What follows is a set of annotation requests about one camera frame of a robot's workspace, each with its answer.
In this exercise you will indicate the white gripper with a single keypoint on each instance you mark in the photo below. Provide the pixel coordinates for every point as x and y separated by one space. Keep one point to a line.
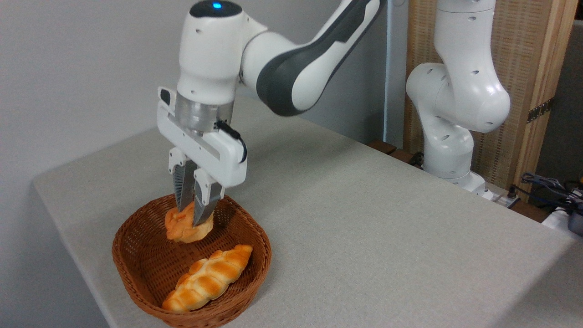
214 155

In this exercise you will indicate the round knotted bread roll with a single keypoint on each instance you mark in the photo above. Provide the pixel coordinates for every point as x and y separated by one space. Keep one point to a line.
182 230

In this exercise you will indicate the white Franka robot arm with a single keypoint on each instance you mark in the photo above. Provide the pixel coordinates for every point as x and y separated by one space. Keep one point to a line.
296 68

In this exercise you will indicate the long braided bread loaf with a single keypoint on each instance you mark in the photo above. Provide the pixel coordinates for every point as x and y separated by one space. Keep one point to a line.
209 278

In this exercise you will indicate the brown wicker basket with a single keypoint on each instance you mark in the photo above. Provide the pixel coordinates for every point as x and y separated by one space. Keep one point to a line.
145 264

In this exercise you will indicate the white vertical pole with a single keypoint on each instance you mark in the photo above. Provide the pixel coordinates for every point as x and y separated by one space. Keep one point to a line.
391 68

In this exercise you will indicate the white power strip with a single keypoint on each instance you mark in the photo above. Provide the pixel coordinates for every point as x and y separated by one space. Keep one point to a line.
501 198

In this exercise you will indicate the metal screen hinge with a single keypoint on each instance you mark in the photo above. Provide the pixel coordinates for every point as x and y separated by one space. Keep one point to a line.
541 110

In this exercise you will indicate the wooden rattan screen panel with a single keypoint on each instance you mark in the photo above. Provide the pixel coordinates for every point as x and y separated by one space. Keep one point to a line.
530 68

